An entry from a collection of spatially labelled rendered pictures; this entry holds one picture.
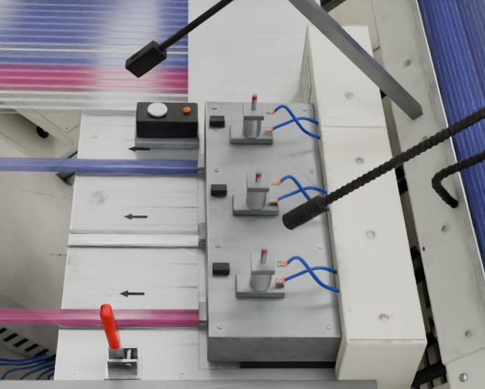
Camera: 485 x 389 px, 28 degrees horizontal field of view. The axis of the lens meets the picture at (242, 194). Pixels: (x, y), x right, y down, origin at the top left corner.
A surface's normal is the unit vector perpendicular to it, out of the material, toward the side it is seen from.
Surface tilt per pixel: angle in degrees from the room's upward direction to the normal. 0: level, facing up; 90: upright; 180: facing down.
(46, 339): 0
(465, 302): 90
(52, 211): 0
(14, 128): 0
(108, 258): 46
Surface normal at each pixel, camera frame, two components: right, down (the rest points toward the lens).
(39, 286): 0.76, -0.45
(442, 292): -0.65, -0.48
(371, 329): 0.06, -0.66
